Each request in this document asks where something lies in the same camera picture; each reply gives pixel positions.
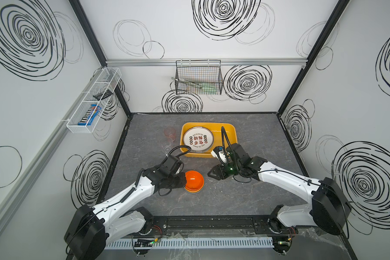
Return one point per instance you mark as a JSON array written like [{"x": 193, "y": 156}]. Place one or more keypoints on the green utensil in basket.
[{"x": 201, "y": 86}]

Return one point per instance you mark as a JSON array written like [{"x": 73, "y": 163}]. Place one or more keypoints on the white slotted cable duct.
[{"x": 192, "y": 243}]

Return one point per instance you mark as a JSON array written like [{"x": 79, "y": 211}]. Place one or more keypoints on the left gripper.
[{"x": 178, "y": 180}]

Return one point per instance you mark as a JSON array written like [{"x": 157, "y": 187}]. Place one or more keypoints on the yellow plastic bin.
[{"x": 216, "y": 129}]

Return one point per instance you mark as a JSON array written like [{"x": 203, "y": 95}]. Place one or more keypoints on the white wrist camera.
[{"x": 219, "y": 153}]

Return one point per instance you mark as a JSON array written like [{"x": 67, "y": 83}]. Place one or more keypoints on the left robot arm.
[{"x": 92, "y": 228}]

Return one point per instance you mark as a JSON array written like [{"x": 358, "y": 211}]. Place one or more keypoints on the pink transparent cup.
[{"x": 170, "y": 132}]

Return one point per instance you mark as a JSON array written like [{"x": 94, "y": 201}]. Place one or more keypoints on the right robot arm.
[{"x": 326, "y": 207}]

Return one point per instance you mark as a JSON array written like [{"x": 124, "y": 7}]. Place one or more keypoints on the blue candy packet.
[{"x": 89, "y": 116}]

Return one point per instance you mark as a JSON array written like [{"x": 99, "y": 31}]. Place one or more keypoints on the yellow bowl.
[{"x": 193, "y": 190}]

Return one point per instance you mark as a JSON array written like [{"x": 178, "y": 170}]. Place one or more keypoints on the black remote in shelf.
[{"x": 103, "y": 95}]

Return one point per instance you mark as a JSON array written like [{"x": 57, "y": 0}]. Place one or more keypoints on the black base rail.
[{"x": 257, "y": 224}]

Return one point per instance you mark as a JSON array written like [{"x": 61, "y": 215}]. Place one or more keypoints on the black wire basket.
[{"x": 198, "y": 71}]

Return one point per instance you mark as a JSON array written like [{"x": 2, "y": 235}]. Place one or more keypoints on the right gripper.
[{"x": 221, "y": 170}]

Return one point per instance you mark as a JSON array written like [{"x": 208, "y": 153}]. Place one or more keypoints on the clear ribbed glass tumbler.
[{"x": 166, "y": 149}]

